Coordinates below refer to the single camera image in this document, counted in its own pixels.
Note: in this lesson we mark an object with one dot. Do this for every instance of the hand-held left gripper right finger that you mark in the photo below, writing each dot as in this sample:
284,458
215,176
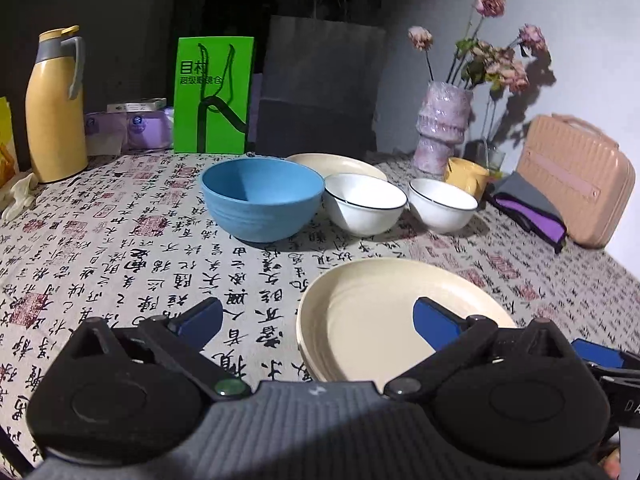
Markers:
435,325

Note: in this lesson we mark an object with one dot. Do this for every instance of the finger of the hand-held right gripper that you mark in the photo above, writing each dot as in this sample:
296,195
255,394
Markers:
597,352

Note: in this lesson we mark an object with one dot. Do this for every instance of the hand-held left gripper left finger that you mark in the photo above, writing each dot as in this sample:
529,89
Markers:
202,320

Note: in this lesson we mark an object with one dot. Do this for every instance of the cream plate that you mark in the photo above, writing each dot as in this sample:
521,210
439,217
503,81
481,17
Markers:
340,165
370,300

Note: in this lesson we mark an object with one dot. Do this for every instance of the white bowl with black rim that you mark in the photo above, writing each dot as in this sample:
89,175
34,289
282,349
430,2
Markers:
442,220
365,220

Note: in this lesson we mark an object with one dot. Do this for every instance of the blue bowl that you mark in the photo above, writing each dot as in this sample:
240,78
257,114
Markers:
260,220

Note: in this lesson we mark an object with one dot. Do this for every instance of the calligraphy print tablecloth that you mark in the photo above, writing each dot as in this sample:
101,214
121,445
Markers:
125,260

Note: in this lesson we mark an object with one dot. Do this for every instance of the grey and purple cloth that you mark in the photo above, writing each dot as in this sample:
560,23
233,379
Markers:
530,210

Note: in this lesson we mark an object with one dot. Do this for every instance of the yellow mug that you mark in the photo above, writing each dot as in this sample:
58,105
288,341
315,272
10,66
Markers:
467,177

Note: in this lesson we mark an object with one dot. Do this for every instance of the pink hard case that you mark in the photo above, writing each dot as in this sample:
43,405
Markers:
575,200

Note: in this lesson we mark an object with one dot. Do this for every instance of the clear drinking glass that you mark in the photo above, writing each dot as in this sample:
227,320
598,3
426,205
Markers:
495,160

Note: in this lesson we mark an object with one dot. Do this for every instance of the purple tissue pack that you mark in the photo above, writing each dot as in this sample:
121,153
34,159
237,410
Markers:
100,122
150,130

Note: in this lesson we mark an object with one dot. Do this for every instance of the purple ribbed vase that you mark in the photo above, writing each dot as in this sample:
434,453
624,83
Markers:
442,125

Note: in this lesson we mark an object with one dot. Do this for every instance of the green paper bag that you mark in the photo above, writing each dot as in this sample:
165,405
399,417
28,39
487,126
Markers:
190,110

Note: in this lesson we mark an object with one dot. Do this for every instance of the pale purple bag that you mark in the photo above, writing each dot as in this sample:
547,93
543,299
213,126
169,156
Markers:
256,105

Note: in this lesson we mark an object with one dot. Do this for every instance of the white gloves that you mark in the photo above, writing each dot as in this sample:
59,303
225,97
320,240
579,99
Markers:
20,192

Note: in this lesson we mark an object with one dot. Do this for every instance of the small white flat box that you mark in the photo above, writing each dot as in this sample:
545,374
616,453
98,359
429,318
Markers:
137,106

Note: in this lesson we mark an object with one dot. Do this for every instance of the yellow thermos jug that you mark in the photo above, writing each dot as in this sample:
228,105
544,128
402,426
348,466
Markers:
55,125

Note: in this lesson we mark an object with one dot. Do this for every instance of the yellow snack box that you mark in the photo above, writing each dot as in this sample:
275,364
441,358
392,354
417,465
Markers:
6,150

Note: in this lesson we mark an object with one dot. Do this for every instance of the dark grey paper bag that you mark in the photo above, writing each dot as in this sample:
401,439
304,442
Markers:
320,85

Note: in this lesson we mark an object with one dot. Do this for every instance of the dried pink flowers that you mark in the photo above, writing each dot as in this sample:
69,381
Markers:
490,0

